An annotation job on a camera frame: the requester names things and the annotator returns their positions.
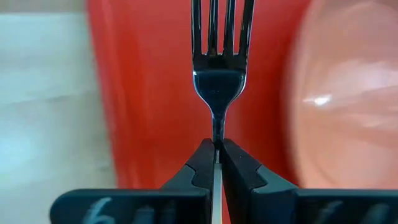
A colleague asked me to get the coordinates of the pink round plate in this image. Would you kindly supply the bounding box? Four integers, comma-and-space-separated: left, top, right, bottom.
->
280, 0, 398, 191

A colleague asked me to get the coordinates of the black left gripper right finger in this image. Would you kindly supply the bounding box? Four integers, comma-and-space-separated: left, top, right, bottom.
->
221, 138, 299, 224

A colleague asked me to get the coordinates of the red plastic tray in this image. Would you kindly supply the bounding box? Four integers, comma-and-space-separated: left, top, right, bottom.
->
85, 0, 315, 224

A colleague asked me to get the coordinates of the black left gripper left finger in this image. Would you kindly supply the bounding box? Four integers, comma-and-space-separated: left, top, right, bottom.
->
160, 138, 216, 224

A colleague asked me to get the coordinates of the metal fork with orange handle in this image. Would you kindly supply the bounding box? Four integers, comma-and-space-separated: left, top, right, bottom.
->
190, 0, 256, 224

